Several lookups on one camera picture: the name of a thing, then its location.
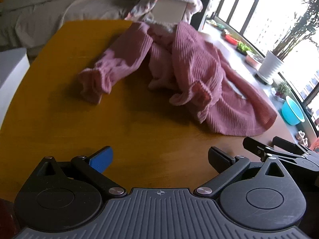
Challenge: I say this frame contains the small potted plant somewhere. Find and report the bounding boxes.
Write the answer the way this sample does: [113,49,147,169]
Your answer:
[274,81,292,100]

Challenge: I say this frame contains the beige sofa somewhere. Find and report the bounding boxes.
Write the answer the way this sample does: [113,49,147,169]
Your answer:
[0,0,192,58]

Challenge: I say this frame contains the small pale figurine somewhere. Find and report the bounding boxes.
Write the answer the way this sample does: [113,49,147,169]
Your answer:
[295,131,309,145]

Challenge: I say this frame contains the white side table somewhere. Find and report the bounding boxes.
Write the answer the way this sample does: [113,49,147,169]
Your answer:
[0,47,30,127]

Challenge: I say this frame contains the dark window frame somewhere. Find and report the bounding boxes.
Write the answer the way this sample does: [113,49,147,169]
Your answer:
[217,0,319,135]

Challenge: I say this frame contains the teal plastic basin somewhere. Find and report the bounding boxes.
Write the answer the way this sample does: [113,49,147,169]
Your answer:
[281,96,306,126]

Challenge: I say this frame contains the pale pink planter box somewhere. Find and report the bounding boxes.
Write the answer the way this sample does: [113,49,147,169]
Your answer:
[245,51,263,69]

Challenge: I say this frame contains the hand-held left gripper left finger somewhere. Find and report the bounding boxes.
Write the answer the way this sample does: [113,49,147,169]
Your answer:
[37,146,127,200]

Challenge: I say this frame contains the pink knit sweater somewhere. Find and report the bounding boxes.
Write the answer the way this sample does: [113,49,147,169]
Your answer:
[78,21,278,137]

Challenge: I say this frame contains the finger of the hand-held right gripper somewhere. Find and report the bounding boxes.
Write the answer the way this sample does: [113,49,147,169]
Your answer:
[243,136,319,171]
[272,136,319,158]

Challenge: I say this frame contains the tall plant in white pot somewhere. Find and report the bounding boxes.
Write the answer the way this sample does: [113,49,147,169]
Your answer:
[255,0,319,85]

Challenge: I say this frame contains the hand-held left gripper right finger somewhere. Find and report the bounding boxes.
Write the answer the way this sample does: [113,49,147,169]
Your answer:
[195,146,291,200]

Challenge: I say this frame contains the black tray of green seedlings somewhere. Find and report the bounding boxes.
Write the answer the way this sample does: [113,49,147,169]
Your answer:
[235,42,252,55]

